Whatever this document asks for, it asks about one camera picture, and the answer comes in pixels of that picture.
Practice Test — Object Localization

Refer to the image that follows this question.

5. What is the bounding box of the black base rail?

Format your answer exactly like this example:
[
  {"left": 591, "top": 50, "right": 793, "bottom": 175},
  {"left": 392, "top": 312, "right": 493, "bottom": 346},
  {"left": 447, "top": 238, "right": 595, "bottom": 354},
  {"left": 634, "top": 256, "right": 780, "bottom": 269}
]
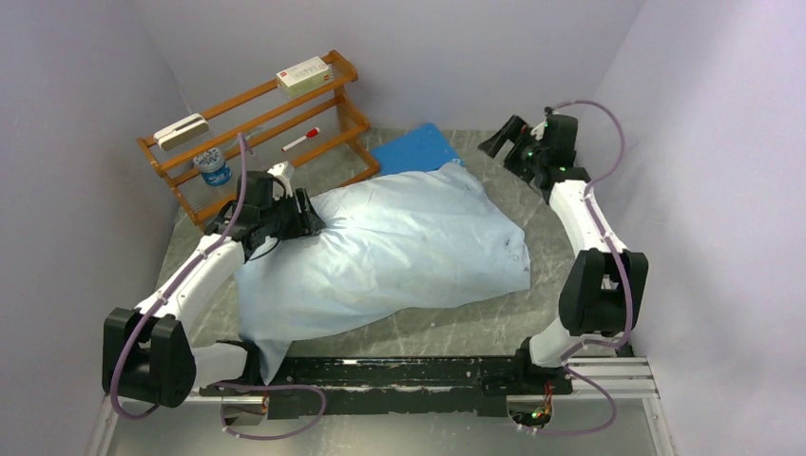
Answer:
[{"left": 220, "top": 355, "right": 574, "bottom": 420}]

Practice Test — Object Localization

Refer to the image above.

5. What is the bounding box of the white red box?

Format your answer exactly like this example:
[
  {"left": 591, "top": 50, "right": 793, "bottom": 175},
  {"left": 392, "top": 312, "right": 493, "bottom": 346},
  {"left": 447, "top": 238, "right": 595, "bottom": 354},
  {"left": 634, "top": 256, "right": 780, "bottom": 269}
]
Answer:
[{"left": 276, "top": 56, "right": 334, "bottom": 98}]

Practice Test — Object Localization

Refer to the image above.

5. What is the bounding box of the blue lidded jar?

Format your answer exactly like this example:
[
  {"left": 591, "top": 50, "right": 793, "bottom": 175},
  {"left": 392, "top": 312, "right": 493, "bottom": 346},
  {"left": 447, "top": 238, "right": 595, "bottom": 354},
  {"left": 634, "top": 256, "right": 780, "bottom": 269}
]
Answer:
[{"left": 192, "top": 147, "right": 231, "bottom": 187}]

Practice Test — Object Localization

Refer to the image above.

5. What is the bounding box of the orange wooden shelf rack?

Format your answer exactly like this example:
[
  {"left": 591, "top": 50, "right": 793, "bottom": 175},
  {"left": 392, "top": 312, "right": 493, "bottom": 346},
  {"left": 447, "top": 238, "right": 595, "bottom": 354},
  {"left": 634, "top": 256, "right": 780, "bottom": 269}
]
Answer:
[{"left": 136, "top": 49, "right": 379, "bottom": 227}]

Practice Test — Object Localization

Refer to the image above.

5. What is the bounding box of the blue flat board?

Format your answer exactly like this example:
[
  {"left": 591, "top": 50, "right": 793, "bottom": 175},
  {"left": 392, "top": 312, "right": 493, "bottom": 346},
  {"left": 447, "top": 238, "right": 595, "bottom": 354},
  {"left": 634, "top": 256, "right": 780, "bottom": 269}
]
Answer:
[{"left": 371, "top": 123, "right": 464, "bottom": 176}]

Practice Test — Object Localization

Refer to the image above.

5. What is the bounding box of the white eraser block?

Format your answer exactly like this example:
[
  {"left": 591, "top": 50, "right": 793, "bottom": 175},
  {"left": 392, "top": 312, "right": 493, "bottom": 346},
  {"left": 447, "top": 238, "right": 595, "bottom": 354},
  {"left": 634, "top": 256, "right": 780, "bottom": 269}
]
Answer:
[{"left": 153, "top": 113, "right": 210, "bottom": 151}]

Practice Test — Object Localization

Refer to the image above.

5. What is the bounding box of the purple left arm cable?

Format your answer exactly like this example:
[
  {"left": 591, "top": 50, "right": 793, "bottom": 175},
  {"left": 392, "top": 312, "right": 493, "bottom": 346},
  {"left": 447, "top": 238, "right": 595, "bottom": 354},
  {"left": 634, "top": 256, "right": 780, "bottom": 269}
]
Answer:
[{"left": 108, "top": 132, "right": 329, "bottom": 442}]

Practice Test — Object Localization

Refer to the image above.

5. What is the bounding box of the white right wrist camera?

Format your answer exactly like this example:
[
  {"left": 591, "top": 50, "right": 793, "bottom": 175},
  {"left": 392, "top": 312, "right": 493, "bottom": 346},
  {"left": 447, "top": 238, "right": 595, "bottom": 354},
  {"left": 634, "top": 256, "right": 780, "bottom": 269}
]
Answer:
[{"left": 529, "top": 121, "right": 548, "bottom": 142}]

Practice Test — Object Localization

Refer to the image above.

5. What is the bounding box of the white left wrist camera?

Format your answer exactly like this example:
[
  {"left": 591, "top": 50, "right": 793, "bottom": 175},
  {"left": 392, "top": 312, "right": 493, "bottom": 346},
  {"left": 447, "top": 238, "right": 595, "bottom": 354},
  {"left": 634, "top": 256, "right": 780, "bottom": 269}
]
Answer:
[{"left": 267, "top": 161, "right": 295, "bottom": 200}]

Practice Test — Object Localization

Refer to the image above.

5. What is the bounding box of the light blue pillowcase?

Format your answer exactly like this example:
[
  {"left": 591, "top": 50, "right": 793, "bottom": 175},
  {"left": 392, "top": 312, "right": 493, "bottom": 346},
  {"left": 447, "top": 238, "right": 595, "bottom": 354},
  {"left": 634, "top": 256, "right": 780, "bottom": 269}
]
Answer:
[{"left": 235, "top": 162, "right": 531, "bottom": 383}]

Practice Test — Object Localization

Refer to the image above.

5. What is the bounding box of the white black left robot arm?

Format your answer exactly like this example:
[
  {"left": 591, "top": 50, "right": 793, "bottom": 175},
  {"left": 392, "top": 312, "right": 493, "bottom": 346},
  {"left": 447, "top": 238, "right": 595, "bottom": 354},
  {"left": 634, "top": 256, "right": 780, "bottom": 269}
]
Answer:
[{"left": 102, "top": 162, "right": 325, "bottom": 408}]

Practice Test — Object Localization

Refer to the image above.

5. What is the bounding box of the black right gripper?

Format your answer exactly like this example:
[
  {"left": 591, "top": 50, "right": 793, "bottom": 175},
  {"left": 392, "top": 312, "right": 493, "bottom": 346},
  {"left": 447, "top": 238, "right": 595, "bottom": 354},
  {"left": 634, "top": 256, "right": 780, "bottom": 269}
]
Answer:
[{"left": 478, "top": 116, "right": 547, "bottom": 184}]

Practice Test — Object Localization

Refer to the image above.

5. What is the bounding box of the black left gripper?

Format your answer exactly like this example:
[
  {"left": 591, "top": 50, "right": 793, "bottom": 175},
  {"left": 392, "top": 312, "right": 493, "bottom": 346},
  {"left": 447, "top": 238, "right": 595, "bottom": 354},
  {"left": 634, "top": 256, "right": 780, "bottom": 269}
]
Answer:
[{"left": 259, "top": 188, "right": 325, "bottom": 241}]

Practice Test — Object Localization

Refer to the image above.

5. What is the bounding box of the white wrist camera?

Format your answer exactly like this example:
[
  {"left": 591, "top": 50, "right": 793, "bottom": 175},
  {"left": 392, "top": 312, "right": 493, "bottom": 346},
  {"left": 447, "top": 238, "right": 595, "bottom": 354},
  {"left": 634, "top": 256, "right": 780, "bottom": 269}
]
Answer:
[
  {"left": 529, "top": 121, "right": 548, "bottom": 142},
  {"left": 267, "top": 161, "right": 295, "bottom": 200}
]

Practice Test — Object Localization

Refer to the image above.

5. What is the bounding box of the red white marker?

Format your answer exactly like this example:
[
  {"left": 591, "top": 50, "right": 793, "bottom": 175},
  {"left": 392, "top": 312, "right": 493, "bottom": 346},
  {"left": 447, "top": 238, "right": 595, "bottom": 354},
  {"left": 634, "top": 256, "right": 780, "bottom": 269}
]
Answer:
[{"left": 281, "top": 127, "right": 320, "bottom": 152}]

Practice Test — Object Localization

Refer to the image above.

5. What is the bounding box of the aluminium frame rail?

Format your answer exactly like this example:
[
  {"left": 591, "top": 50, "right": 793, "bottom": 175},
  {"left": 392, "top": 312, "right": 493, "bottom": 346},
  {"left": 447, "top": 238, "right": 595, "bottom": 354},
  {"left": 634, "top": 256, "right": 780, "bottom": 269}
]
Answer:
[{"left": 567, "top": 357, "right": 659, "bottom": 399}]

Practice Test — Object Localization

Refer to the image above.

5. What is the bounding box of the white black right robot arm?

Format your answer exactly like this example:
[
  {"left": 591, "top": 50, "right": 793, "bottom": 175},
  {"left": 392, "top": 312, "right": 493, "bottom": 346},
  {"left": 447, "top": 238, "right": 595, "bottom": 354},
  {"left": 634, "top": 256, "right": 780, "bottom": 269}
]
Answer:
[{"left": 478, "top": 111, "right": 649, "bottom": 393}]

